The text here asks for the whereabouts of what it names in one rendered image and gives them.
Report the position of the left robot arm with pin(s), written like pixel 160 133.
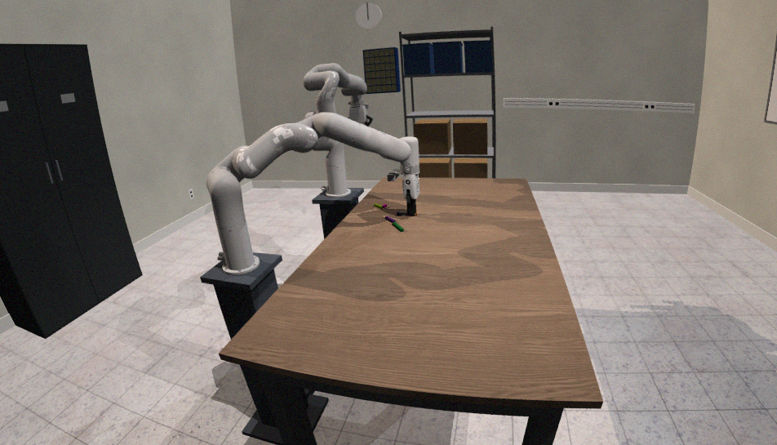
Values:
pixel 326 78

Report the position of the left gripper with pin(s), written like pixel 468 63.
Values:
pixel 358 114

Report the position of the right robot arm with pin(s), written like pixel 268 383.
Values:
pixel 250 161

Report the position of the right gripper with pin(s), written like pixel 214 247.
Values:
pixel 411 191

